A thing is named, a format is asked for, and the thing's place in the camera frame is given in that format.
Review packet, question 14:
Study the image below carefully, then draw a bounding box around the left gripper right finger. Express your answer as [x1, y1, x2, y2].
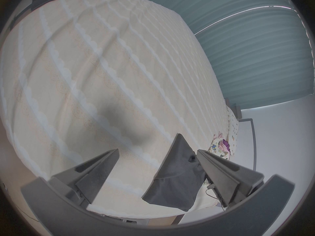
[197, 149, 265, 208]

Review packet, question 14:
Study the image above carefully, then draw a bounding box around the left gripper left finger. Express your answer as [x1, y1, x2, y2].
[50, 149, 120, 205]

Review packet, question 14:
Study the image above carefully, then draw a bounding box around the black T-shirt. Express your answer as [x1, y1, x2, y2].
[141, 133, 210, 212]

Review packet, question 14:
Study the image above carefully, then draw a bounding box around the bed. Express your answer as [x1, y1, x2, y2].
[0, 0, 257, 227]

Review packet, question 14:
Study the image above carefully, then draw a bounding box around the white printed garment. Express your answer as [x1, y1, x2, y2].
[208, 135, 230, 160]

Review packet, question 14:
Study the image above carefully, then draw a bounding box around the pink garment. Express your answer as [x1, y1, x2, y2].
[217, 132, 228, 152]

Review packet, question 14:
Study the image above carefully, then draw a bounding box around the white printed pillow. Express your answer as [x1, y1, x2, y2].
[226, 106, 239, 157]

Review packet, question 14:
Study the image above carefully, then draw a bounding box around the grey bedside table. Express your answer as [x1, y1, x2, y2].
[224, 98, 243, 118]

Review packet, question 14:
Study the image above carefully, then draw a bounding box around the blue-green curtain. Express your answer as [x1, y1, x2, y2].
[126, 0, 296, 34]
[196, 6, 315, 110]

